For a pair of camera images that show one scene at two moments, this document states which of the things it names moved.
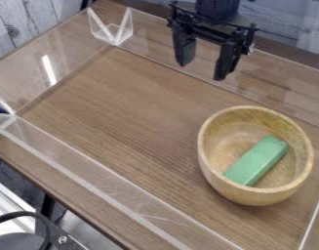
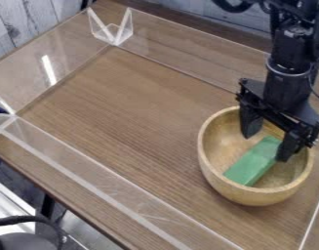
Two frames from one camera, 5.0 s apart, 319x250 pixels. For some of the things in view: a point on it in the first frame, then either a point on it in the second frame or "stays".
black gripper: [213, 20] -> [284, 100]
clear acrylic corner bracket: [112, 33] stays
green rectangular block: [257, 160] stays
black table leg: [47, 207] stays
